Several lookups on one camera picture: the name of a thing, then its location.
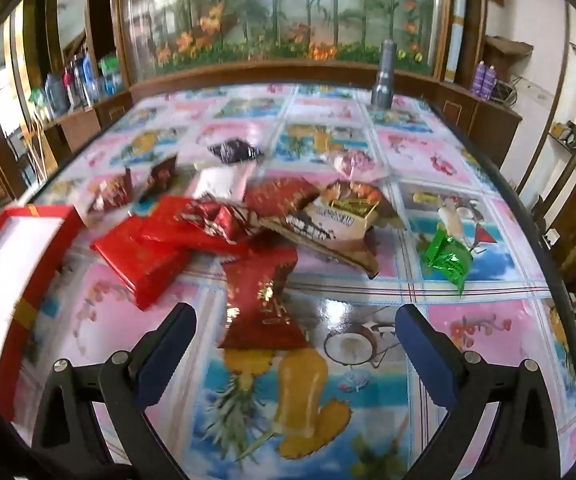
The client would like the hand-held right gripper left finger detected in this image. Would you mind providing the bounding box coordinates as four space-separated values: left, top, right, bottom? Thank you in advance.
30 302 197 480

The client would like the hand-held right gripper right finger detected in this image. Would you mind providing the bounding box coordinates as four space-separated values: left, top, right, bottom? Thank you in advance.
395 303 563 480

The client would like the red gift box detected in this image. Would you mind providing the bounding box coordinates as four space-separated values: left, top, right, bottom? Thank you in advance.
0 205 87 422

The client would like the green foil snack packet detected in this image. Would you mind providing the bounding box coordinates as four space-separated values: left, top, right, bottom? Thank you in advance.
420 230 474 297

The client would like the dark red flowered snack packet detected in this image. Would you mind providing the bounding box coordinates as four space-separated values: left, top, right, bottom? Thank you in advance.
218 247 309 352

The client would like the red and white snack packet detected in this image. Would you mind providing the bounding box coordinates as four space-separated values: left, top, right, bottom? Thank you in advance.
182 199 259 242

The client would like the brown and beige snack packet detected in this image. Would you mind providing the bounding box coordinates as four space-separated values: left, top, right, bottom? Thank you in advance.
267 180 385 279

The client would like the red patterned snack packet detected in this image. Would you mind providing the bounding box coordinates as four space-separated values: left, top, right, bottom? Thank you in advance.
243 177 319 222

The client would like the printed fruit tablecloth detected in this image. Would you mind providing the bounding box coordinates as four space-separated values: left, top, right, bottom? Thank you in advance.
0 82 576 480

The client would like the bundle of thin sticks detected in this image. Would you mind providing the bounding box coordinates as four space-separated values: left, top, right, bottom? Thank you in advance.
22 119 60 177

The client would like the small dark red snack packet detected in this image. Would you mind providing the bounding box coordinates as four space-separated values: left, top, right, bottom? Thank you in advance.
87 166 135 214
147 154 179 192

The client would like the pink snack packet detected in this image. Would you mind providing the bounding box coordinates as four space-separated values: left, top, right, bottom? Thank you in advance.
332 151 389 182

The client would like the dark purple snack packet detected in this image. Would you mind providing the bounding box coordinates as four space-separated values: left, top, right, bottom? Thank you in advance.
207 139 265 166

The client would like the row of plastic bottles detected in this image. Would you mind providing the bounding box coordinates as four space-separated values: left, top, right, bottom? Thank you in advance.
42 52 100 117

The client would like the green package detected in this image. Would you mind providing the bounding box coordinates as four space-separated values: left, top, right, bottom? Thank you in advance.
98 54 125 97

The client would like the grey metal flashlight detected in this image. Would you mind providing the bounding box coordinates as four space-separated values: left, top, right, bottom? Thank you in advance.
370 40 399 111

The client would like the wooden display cabinet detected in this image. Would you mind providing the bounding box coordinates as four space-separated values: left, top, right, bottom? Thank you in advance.
0 0 524 201

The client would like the white paper roll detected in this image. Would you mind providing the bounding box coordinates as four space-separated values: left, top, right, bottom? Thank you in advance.
444 0 469 84

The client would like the floral glass panel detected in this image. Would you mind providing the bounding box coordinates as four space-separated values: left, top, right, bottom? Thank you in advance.
113 0 449 81

